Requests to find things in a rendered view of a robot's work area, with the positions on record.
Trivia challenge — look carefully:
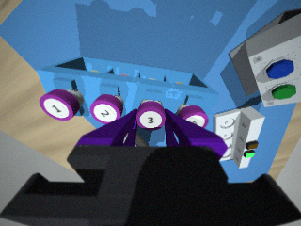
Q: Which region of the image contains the white rectangular console with lamps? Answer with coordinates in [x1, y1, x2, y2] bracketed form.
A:
[214, 105, 265, 169]

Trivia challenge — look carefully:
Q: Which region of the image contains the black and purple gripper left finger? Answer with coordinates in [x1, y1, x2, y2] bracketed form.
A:
[75, 108, 137, 146]

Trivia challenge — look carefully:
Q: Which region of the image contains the blue work mat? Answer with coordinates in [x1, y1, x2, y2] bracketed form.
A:
[0, 0, 301, 183]

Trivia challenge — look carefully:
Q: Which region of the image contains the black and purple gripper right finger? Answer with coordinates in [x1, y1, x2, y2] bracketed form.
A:
[165, 108, 228, 161]

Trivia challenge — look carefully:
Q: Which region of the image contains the grey key panel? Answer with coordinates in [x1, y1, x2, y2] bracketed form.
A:
[229, 8, 301, 107]

